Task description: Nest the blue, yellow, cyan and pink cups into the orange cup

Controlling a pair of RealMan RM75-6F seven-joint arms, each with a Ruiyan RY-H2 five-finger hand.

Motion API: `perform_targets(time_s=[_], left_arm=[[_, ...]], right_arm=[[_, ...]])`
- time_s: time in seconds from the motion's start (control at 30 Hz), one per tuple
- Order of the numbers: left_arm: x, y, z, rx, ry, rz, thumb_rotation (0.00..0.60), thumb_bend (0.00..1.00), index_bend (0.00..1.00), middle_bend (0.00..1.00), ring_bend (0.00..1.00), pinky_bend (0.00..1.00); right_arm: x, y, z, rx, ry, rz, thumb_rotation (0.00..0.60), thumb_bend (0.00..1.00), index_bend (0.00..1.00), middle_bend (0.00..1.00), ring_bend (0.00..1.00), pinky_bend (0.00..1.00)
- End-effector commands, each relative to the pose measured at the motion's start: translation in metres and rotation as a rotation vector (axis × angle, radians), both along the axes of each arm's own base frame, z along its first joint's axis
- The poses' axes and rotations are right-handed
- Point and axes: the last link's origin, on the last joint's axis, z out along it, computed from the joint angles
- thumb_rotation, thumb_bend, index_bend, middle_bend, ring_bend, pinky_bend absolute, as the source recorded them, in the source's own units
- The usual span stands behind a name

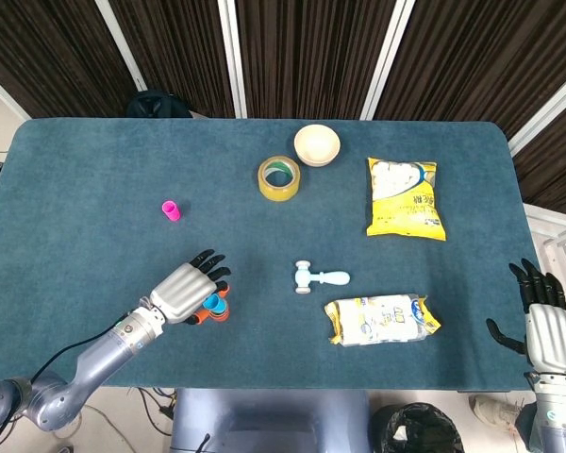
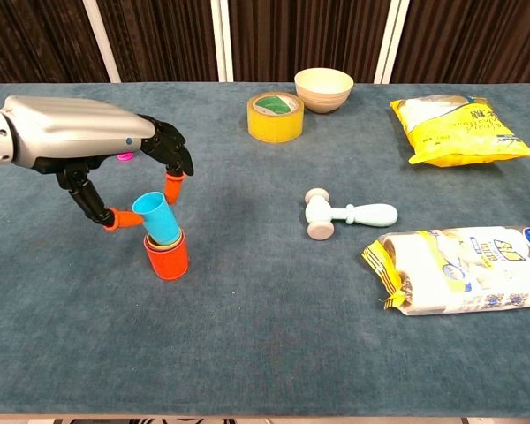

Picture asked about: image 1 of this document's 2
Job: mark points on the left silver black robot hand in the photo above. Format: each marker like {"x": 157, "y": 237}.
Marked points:
{"x": 184, "y": 292}

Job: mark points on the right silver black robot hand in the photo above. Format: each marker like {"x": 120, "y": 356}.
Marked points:
{"x": 552, "y": 340}

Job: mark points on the light blue plastic cup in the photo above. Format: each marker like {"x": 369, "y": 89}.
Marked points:
{"x": 213, "y": 303}

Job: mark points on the pink plastic cup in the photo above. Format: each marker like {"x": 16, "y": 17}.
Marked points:
{"x": 172, "y": 213}

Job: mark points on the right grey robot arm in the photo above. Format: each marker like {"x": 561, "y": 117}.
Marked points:
{"x": 559, "y": 424}

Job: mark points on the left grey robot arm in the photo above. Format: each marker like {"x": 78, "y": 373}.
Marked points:
{"x": 104, "y": 354}

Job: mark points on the white sneaker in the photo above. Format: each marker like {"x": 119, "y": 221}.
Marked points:
{"x": 493, "y": 409}

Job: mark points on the white metal rack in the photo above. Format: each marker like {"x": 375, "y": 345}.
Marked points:
{"x": 554, "y": 231}

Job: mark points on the yellow packing tape roll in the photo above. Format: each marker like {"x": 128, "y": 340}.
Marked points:
{"x": 279, "y": 193}

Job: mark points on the pale blue toy hammer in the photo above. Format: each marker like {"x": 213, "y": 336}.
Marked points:
{"x": 332, "y": 278}

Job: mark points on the teal table cloth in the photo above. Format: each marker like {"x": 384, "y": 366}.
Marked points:
{"x": 99, "y": 165}

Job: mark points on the blue-grey robot torso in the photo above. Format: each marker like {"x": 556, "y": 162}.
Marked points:
{"x": 269, "y": 420}

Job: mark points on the black bin with bag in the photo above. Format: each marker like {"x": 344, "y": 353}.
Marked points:
{"x": 417, "y": 429}

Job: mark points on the white and yellow food package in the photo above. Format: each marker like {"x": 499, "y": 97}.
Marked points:
{"x": 382, "y": 321}

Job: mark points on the dark brown ribbed panel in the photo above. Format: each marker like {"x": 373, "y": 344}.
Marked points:
{"x": 311, "y": 47}
{"x": 179, "y": 47}
{"x": 42, "y": 47}
{"x": 476, "y": 56}
{"x": 561, "y": 165}

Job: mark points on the black chair back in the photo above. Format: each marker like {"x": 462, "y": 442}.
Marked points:
{"x": 158, "y": 106}

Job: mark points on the yellow snack bag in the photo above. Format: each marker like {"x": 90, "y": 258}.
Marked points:
{"x": 405, "y": 207}

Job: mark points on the beige bowl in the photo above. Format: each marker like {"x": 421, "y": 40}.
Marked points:
{"x": 316, "y": 144}

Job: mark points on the white partition post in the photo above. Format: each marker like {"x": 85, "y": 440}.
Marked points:
{"x": 387, "y": 56}
{"x": 233, "y": 56}
{"x": 2, "y": 94}
{"x": 120, "y": 45}
{"x": 547, "y": 111}

